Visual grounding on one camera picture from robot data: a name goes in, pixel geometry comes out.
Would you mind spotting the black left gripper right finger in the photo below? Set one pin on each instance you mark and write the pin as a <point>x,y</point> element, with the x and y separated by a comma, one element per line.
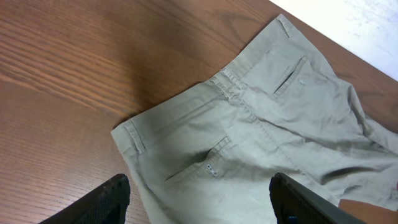
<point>293,203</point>

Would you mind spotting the light green khaki shorts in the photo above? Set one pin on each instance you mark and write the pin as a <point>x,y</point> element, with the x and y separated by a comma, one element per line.
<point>208,154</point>

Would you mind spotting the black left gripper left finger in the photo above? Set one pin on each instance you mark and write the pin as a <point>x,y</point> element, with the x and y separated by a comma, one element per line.
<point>105,204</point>

